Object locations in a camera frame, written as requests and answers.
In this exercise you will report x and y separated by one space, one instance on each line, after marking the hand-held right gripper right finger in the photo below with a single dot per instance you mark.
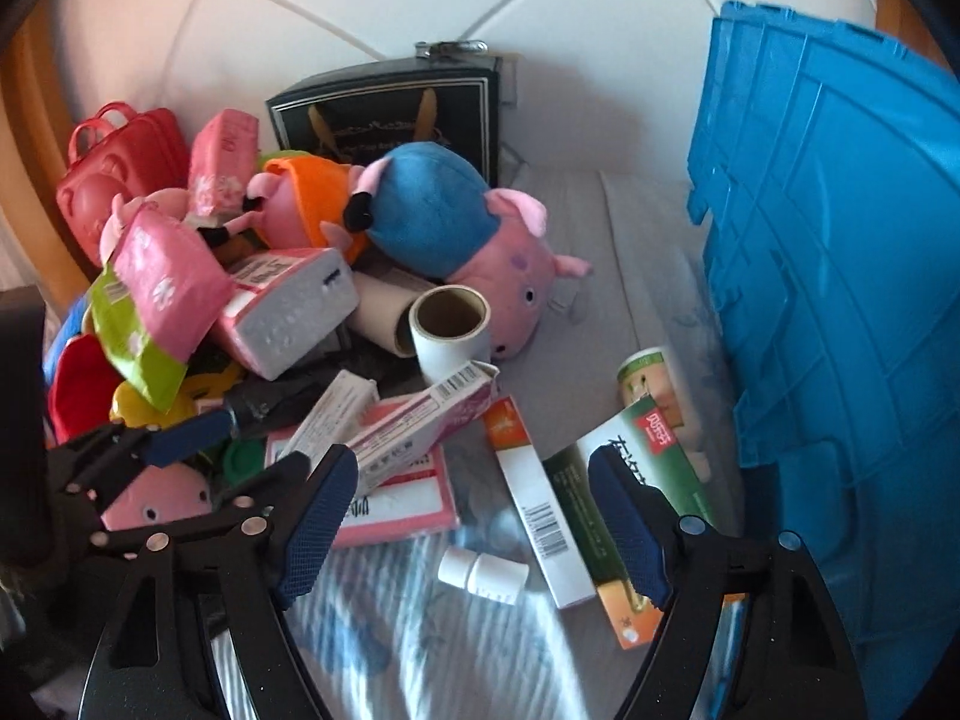
626 521

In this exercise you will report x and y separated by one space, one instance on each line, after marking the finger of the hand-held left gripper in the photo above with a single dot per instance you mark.
259 481
187 436

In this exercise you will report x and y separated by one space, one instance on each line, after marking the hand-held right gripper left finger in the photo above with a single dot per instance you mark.
319 517

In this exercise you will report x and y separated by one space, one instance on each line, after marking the white pill bottle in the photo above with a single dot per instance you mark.
487 576

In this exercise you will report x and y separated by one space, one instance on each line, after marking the blue plastic crate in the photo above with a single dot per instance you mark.
840 240

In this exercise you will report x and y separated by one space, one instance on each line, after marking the green orange medicine box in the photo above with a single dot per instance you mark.
585 495

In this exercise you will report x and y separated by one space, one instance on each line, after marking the pink pig head plush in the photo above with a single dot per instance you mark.
165 487

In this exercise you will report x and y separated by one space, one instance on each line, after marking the yellow rubber duck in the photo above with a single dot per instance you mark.
135 401

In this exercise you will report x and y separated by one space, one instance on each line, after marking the red plush toy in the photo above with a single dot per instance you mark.
75 390

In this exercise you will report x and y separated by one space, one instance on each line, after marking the black plastic wrapper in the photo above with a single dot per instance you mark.
277 401

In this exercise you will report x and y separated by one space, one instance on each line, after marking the narrow orange white box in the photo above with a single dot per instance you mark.
540 517

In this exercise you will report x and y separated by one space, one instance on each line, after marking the flat pink box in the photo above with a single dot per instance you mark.
405 495

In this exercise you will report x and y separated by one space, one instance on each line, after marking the slim white box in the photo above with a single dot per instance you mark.
337 405

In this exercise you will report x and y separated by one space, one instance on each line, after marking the green tissue pack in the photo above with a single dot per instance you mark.
127 337

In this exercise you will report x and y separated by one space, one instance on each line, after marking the blue plush toy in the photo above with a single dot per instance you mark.
67 319

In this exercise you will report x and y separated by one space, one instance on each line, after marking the long pink white box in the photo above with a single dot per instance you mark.
420 420

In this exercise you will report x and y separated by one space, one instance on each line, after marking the pink tissue pack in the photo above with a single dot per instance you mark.
221 157
169 277

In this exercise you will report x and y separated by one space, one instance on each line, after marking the large pink white box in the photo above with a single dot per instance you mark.
292 307

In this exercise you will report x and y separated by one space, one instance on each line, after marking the striped bed sheet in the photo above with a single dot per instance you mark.
420 652

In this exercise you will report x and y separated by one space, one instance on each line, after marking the white paper roll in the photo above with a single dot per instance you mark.
450 356

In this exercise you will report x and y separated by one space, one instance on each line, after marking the small pink pig plush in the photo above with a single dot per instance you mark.
150 202

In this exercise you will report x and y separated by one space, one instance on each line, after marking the red bear suitcase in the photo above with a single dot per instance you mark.
97 195

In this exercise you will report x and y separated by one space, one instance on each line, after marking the pig plush orange dress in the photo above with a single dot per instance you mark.
315 195

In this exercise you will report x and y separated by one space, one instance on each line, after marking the pig plush blue shirt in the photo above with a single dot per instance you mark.
427 202

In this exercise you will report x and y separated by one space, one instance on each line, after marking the black gift box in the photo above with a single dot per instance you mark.
375 101

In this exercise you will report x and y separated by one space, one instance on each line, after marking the wooden headboard post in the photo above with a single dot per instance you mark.
37 165
915 15

